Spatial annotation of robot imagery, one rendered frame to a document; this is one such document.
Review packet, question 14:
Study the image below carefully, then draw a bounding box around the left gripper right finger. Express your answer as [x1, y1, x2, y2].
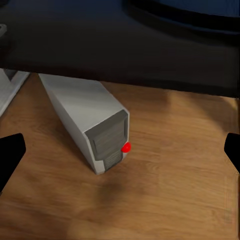
[224, 133, 240, 173]

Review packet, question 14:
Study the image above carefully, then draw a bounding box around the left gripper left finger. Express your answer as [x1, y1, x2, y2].
[0, 133, 26, 193]

